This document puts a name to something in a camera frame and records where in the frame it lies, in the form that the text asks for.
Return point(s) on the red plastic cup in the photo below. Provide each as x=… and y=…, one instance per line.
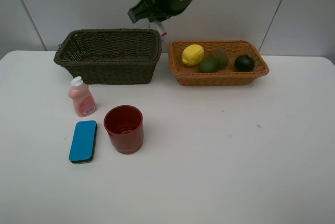
x=124, y=125

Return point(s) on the pink bottle white cap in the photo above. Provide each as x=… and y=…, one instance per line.
x=83, y=102

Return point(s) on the yellow lemon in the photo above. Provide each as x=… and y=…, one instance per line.
x=192, y=55

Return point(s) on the blue whiteboard eraser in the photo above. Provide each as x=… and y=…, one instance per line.
x=83, y=142

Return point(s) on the green lime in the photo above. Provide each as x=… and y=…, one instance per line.
x=209, y=65

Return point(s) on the dark mangosteen fruit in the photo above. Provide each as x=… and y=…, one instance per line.
x=244, y=63

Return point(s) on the brown kiwi fruit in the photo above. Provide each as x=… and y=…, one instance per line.
x=221, y=55

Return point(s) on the dark brown wicker basket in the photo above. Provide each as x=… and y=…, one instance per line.
x=110, y=56

